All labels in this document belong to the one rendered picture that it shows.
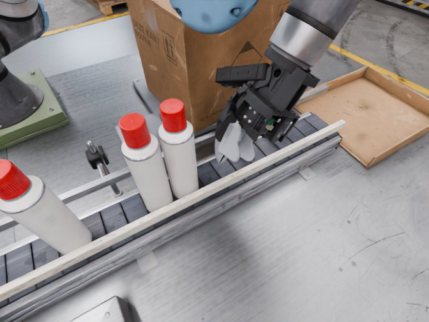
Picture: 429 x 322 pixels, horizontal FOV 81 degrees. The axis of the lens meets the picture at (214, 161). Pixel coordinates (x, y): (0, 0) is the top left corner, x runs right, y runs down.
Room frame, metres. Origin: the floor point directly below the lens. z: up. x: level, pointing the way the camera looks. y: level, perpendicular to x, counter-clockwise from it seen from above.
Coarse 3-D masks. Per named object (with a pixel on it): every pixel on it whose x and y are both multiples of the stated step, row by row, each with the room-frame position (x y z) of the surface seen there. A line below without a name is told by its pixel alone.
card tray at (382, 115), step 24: (360, 72) 0.71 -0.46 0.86; (336, 96) 0.62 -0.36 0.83; (360, 96) 0.62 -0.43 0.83; (384, 96) 0.62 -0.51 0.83; (408, 96) 0.59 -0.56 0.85; (336, 120) 0.51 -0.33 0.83; (360, 120) 0.51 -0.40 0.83; (384, 120) 0.51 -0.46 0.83; (408, 120) 0.51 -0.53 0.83; (360, 144) 0.42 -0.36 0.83; (384, 144) 0.42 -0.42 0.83
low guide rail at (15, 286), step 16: (336, 128) 0.40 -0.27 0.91; (304, 144) 0.35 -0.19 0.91; (272, 160) 0.31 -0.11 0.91; (240, 176) 0.27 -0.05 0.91; (208, 192) 0.24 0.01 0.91; (160, 208) 0.20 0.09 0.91; (176, 208) 0.21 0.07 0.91; (128, 224) 0.17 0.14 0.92; (144, 224) 0.18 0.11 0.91; (96, 240) 0.15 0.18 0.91; (112, 240) 0.15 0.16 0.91; (64, 256) 0.12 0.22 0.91; (80, 256) 0.13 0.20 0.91; (32, 272) 0.10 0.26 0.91; (48, 272) 0.10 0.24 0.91; (0, 288) 0.08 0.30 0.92; (16, 288) 0.08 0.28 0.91
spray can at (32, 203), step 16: (0, 160) 0.17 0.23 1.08; (0, 176) 0.15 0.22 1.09; (16, 176) 0.16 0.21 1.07; (32, 176) 0.18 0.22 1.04; (0, 192) 0.14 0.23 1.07; (16, 192) 0.15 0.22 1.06; (32, 192) 0.15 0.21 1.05; (48, 192) 0.16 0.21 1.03; (0, 208) 0.14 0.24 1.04; (16, 208) 0.14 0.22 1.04; (32, 208) 0.14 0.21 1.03; (48, 208) 0.15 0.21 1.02; (64, 208) 0.17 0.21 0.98; (32, 224) 0.13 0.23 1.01; (48, 224) 0.14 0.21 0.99; (64, 224) 0.15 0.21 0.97; (80, 224) 0.17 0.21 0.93; (48, 240) 0.13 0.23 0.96; (64, 240) 0.14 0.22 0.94; (80, 240) 0.15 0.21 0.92
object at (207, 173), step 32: (288, 128) 0.43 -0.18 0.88; (320, 128) 0.43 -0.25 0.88; (224, 160) 0.34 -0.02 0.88; (256, 160) 0.34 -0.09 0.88; (288, 160) 0.35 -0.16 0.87; (224, 192) 0.26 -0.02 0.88; (96, 224) 0.19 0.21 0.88; (160, 224) 0.19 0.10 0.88; (0, 256) 0.13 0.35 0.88; (32, 256) 0.13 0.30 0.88; (96, 256) 0.13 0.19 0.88; (32, 288) 0.09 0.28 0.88
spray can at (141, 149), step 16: (128, 128) 0.22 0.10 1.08; (144, 128) 0.23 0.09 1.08; (128, 144) 0.22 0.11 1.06; (144, 144) 0.22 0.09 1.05; (128, 160) 0.21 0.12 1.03; (144, 160) 0.21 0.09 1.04; (160, 160) 0.23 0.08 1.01; (144, 176) 0.21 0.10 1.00; (160, 176) 0.22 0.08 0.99; (144, 192) 0.21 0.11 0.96; (160, 192) 0.21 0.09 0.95
